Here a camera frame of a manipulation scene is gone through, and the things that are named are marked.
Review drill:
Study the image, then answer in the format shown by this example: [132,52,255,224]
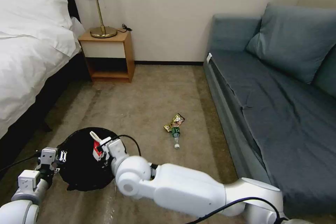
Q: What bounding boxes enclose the left gripper silver-barred finger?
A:
[56,150,69,163]

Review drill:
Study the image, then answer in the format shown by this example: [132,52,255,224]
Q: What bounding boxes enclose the right gripper silver-barred finger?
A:
[98,136,112,148]

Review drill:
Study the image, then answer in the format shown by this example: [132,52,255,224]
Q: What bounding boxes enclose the red and white carton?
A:
[90,130,106,162]

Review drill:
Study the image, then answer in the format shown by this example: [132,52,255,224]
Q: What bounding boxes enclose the black round trash bin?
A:
[56,127,123,193]

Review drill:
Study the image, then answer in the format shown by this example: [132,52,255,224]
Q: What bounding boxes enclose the green-label clear plastic bottle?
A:
[170,127,182,150]

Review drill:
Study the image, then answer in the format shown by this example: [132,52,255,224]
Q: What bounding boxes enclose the gold snack wrapper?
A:
[163,113,186,133]

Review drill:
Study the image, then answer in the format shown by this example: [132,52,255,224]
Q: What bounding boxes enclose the white duvet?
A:
[0,28,82,139]

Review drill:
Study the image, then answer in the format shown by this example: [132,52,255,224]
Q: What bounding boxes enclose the wooden nightstand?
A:
[77,28,136,83]

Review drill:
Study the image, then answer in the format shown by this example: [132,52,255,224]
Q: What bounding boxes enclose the dark baseboard strip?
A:
[134,61,205,66]

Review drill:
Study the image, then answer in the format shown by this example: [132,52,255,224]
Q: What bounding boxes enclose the small white pillow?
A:
[70,16,86,36]

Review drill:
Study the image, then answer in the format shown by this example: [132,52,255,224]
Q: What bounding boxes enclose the brass table lamp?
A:
[68,0,118,39]

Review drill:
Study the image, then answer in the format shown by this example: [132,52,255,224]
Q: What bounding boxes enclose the black headboard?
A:
[64,0,81,23]

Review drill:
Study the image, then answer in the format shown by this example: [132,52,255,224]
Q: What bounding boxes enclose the large white pillow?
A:
[0,0,74,38]

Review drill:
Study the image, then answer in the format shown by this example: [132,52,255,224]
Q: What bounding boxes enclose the blue-grey sofa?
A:
[203,3,336,217]

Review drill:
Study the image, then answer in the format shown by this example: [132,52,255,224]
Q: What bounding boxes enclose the large blue-grey cushion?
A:
[245,3,336,84]

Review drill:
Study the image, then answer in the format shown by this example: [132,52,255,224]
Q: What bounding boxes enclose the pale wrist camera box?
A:
[41,147,58,166]

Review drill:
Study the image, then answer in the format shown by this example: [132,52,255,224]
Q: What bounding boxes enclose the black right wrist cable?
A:
[104,134,142,157]

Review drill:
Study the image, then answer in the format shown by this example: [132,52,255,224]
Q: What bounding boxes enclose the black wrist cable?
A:
[0,150,43,173]
[104,134,142,157]

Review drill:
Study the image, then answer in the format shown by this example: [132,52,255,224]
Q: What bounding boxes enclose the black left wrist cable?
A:
[0,150,43,173]

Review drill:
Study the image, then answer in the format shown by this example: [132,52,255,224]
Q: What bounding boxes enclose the thin black charger cable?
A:
[117,23,133,33]

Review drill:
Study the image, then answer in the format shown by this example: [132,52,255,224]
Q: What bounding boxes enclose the black right upper-arm cable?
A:
[195,197,289,224]

